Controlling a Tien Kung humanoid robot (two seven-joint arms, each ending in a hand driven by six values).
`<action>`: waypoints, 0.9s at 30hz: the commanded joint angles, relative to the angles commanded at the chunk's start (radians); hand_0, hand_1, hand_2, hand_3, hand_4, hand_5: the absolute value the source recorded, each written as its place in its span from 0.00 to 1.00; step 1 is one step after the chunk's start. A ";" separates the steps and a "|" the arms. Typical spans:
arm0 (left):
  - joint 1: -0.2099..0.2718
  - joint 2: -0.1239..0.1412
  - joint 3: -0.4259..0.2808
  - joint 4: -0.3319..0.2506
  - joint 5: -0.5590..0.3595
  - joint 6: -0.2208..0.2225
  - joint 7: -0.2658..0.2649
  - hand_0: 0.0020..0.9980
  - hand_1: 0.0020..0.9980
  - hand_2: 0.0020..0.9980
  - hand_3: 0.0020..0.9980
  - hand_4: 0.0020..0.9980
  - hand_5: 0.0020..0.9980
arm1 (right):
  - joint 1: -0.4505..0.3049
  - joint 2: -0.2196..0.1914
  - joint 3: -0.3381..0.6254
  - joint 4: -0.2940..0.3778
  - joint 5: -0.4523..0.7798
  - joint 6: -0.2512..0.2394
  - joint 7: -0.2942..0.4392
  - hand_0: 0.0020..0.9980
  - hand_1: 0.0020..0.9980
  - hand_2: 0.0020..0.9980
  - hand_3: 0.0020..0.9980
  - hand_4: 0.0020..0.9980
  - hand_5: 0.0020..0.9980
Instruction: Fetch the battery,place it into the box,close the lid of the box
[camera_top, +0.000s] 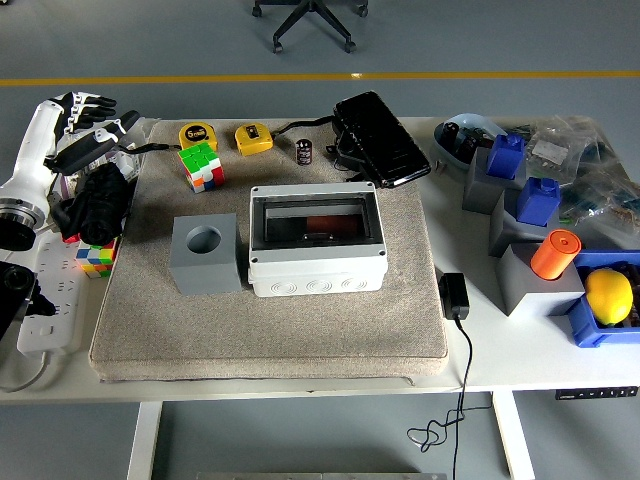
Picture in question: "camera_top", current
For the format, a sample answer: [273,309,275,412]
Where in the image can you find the blue plastic block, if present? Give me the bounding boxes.
[515,176,562,227]
[486,133,527,180]

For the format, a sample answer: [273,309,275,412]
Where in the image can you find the black power adapter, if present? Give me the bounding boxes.
[438,272,472,321]

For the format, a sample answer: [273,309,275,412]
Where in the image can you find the blue plastic bin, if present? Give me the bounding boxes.
[566,249,640,349]

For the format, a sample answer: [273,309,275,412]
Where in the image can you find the white power strip cord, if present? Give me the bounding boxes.
[0,349,56,394]

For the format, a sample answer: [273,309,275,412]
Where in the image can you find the black ribbed case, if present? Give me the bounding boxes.
[329,91,432,190]

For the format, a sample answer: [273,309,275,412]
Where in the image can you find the yellow tape measure round label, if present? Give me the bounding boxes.
[178,123,221,151]

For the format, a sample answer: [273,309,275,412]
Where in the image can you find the white power strip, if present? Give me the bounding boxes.
[17,239,89,356]

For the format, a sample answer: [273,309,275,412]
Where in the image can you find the black table control panel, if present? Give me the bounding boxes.
[554,386,640,401]

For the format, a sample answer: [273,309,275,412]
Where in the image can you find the yellow lemon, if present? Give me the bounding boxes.
[584,268,635,327]

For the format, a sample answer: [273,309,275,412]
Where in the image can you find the white table leg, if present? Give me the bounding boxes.
[492,391,536,480]
[127,399,164,480]

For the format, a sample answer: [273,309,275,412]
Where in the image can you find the black strap of case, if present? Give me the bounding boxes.
[272,115,336,139]

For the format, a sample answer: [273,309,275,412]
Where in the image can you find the grey-brown mat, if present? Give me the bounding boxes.
[88,118,450,386]

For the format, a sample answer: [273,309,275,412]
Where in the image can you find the clear bag of dark parts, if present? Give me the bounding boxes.
[559,164,640,251]

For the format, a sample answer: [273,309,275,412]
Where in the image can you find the light blue bowl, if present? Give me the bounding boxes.
[432,112,506,174]

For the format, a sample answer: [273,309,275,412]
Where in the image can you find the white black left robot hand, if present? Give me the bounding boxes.
[0,91,142,207]

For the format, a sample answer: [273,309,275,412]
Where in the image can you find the white junction box clear lid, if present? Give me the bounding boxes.
[247,180,389,299]

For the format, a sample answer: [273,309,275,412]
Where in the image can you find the black adapter cord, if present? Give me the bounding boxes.
[407,317,494,480]

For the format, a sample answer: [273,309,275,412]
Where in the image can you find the clear bags of small parts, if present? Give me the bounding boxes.
[69,117,161,186]

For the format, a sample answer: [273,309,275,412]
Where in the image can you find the black office chair base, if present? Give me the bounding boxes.
[252,0,370,55]

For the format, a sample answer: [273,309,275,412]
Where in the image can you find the black lanyard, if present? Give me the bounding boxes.
[119,142,182,154]

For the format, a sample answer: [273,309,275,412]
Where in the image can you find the grey block with round hole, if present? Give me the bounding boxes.
[169,212,244,296]

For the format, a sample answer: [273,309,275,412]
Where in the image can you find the black cloth bundle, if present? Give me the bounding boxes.
[49,162,134,246]

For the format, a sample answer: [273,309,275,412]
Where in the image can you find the clear bag with grey label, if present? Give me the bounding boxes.
[524,117,601,176]

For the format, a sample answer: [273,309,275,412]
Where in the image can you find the yellow tape measure square label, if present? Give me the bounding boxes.
[234,123,275,157]

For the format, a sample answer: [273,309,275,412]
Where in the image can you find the colourful puzzle cube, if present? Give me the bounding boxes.
[75,235,122,280]
[177,142,226,194]

